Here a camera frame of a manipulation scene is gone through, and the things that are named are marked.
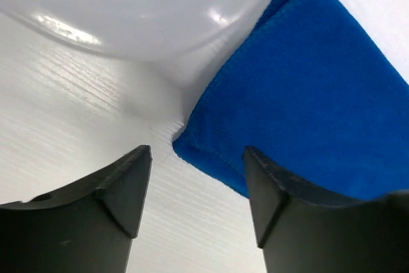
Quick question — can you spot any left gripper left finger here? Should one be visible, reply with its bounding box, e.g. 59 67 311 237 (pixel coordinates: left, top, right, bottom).
1 145 152 272

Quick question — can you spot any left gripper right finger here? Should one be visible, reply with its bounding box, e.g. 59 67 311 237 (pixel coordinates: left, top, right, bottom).
243 146 408 273

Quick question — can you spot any white plastic basket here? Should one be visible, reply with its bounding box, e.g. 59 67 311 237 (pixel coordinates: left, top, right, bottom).
1 0 270 61

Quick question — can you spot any blue towel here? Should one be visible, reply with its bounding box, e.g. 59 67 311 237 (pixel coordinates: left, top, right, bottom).
173 0 408 199

